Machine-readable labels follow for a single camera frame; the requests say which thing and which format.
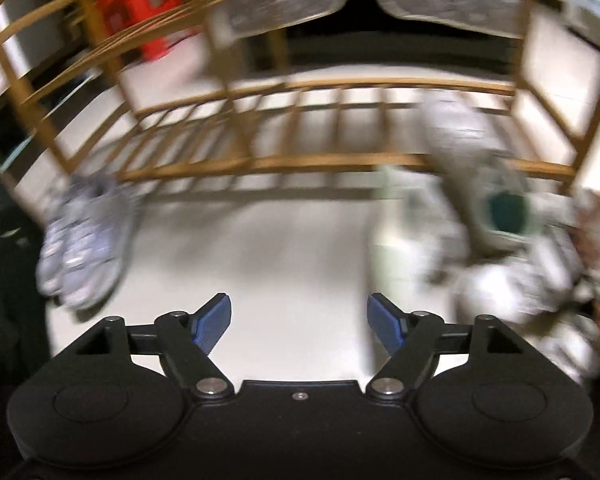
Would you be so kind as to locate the red plastic stool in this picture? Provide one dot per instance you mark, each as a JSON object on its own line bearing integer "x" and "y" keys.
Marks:
{"x": 145, "y": 10}

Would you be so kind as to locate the white green-lined sneaker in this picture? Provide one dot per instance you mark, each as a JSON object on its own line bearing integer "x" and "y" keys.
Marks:
{"x": 395, "y": 220}
{"x": 455, "y": 150}

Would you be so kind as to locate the grey quilted star blanket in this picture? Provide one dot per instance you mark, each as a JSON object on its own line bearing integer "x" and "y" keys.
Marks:
{"x": 280, "y": 0}

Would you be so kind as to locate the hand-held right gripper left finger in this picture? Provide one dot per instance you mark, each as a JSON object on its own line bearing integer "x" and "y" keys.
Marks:
{"x": 212, "y": 322}

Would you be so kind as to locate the black table base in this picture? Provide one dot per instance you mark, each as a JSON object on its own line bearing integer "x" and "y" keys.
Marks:
{"x": 405, "y": 50}

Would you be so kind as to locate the purple dial sneaker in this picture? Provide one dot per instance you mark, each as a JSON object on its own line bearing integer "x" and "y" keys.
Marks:
{"x": 95, "y": 250}
{"x": 55, "y": 250}

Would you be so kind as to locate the person's left leg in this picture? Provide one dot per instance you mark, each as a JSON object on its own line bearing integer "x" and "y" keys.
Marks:
{"x": 10, "y": 270}

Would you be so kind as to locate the bamboo shoe rack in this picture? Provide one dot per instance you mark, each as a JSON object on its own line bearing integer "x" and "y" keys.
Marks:
{"x": 330, "y": 162}

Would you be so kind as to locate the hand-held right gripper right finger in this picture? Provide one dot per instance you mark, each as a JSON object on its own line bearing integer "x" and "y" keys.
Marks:
{"x": 387, "y": 322}

